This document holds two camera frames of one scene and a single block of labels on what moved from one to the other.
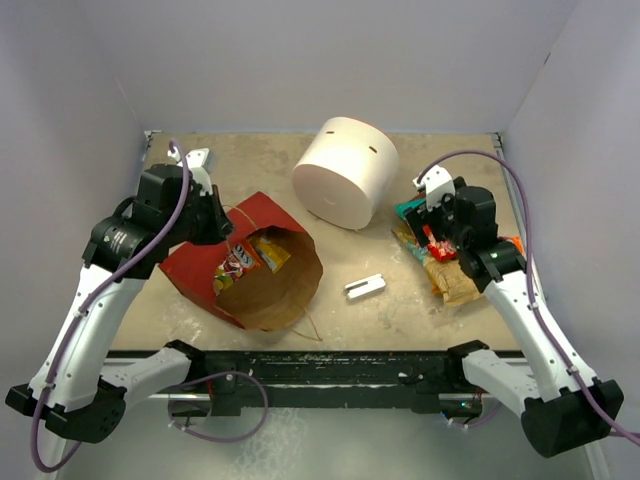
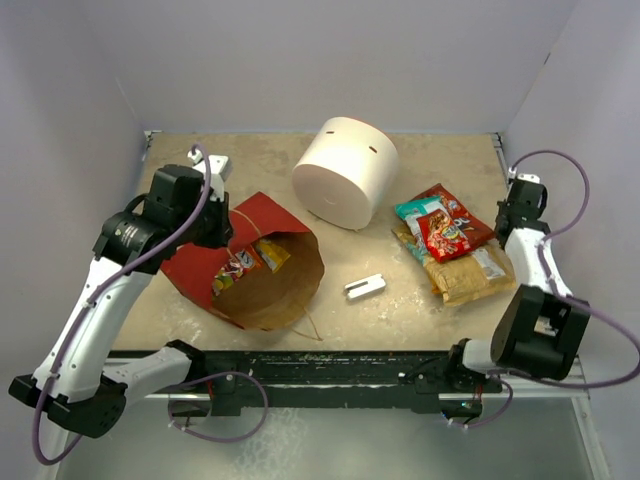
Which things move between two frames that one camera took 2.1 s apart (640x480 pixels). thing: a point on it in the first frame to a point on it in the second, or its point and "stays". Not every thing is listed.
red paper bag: [259, 300] stays
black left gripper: [221, 225] stays
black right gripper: [419, 218] to [502, 207]
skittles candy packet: [237, 260] stays
